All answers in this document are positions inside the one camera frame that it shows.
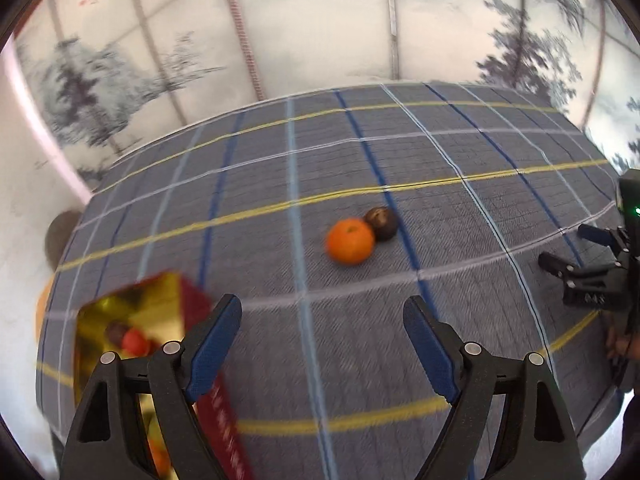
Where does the dark brown passion fruit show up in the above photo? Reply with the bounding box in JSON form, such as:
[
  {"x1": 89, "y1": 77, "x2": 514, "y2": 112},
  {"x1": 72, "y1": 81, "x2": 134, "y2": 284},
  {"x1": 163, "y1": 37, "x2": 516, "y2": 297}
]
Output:
[
  {"x1": 363, "y1": 206, "x2": 399, "y2": 243},
  {"x1": 104, "y1": 321, "x2": 130, "y2": 350}
]

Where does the person right hand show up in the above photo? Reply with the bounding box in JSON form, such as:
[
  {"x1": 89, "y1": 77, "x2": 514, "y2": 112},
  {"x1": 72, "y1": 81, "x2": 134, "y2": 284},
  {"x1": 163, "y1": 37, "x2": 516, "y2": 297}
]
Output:
[{"x1": 605, "y1": 325, "x2": 640, "y2": 377}]

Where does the small orange tangerine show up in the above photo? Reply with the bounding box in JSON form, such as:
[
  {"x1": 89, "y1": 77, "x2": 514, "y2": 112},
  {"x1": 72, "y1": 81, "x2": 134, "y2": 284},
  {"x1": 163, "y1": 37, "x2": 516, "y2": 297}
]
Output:
[{"x1": 149, "y1": 440, "x2": 172, "y2": 478}]

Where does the red tomato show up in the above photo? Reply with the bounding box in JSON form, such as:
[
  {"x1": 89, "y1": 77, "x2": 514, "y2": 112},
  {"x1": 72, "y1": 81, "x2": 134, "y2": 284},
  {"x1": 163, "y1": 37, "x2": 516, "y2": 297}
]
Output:
[{"x1": 122, "y1": 327, "x2": 151, "y2": 358}]

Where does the gold metal tray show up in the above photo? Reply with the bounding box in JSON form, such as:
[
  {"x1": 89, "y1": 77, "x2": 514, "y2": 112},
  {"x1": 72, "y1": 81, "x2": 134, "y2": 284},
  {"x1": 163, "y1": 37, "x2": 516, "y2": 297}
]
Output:
[{"x1": 73, "y1": 271, "x2": 253, "y2": 479}]

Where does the orange cushion stool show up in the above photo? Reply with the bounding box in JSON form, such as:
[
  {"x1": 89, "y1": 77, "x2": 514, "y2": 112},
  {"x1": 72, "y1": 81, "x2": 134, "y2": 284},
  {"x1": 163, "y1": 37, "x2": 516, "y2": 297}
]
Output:
[{"x1": 35, "y1": 274, "x2": 55, "y2": 341}]

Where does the grey millstone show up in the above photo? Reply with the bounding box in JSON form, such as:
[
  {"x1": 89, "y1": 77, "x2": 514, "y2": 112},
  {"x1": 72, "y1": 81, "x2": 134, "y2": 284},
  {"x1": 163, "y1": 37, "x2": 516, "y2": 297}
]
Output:
[{"x1": 43, "y1": 209, "x2": 82, "y2": 272}]

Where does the grey plaid tablecloth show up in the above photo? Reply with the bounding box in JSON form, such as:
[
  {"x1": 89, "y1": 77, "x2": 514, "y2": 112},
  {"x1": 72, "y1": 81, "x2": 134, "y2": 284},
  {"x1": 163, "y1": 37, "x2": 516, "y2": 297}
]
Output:
[{"x1": 36, "y1": 82, "x2": 622, "y2": 479}]

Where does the painted folding screen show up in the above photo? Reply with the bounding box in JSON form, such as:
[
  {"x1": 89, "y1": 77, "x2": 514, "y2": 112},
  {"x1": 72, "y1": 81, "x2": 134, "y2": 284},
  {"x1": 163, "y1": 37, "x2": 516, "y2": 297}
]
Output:
[{"x1": 6, "y1": 0, "x2": 639, "y2": 186}]

